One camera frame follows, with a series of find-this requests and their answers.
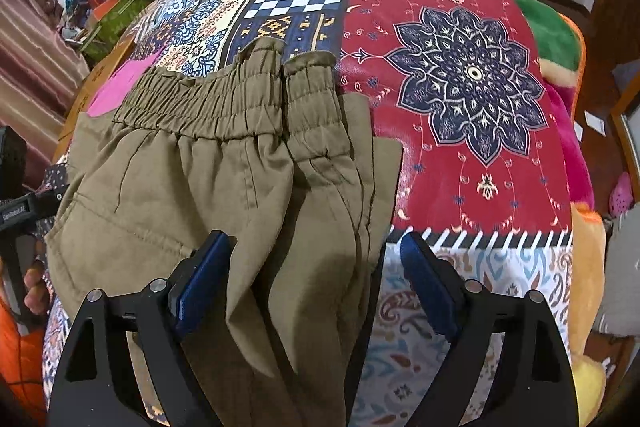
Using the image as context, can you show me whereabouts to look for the wooden lap desk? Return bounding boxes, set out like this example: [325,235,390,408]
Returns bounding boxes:
[52,34,138,158]

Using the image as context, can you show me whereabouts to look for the pink cloth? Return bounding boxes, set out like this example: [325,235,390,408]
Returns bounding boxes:
[87,57,153,118]

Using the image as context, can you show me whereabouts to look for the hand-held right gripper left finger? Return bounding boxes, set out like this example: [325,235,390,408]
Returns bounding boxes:
[47,230,236,427]

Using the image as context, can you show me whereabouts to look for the patchwork printed blanket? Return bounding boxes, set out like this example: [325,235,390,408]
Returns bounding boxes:
[42,0,576,427]

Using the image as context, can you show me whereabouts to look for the olive green pants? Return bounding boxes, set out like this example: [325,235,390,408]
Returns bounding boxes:
[44,38,403,427]

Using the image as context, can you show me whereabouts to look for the orange cloth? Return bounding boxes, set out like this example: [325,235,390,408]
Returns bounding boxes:
[0,297,51,423]

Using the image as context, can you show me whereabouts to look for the pink clog shoe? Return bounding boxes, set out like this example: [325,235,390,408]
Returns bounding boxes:
[607,172,636,215]

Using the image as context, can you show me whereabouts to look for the person's left hand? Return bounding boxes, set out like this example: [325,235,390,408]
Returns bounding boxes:
[24,258,52,316]

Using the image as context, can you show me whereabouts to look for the green patterned bag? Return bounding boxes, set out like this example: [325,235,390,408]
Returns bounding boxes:
[80,0,156,62]

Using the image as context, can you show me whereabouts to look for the striped red curtain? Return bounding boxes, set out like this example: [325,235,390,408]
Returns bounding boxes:
[0,0,91,188]

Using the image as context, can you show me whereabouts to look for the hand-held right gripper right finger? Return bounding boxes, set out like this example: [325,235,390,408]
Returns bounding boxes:
[400,232,581,427]

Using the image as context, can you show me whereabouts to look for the colourful fleece blanket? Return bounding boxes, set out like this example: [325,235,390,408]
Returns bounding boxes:
[505,0,621,427]

